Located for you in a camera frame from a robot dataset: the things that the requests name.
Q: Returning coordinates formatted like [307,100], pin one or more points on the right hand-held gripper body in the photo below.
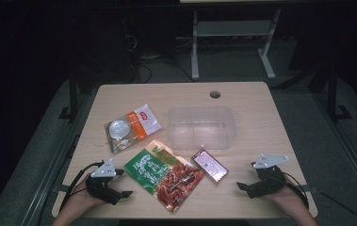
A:
[268,180]

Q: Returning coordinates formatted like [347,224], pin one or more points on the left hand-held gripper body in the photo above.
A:
[104,171]

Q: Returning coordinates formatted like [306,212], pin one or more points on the small pink packet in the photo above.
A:
[210,165]

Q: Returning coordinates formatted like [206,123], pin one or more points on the green and red snack packet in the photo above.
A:
[163,175]

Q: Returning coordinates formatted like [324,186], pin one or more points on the white and orange food packet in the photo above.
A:
[132,127]

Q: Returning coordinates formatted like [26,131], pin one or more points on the clear plastic container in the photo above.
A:
[202,128]

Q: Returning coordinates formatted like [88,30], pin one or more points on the person's right hand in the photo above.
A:
[287,197]

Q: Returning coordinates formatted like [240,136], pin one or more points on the person's left hand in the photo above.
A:
[80,197]

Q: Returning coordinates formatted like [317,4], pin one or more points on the grey tape strip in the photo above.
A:
[308,189]
[60,188]

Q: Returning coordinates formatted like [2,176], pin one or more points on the black metal stand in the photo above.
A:
[334,100]
[72,100]

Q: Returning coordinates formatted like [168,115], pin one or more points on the white metal stand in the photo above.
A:
[232,28]

